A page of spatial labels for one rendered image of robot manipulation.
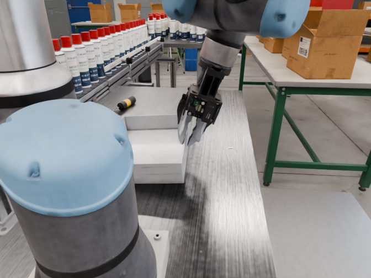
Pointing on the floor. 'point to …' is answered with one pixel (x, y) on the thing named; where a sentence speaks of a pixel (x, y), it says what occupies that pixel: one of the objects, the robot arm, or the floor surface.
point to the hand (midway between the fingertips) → (186, 139)
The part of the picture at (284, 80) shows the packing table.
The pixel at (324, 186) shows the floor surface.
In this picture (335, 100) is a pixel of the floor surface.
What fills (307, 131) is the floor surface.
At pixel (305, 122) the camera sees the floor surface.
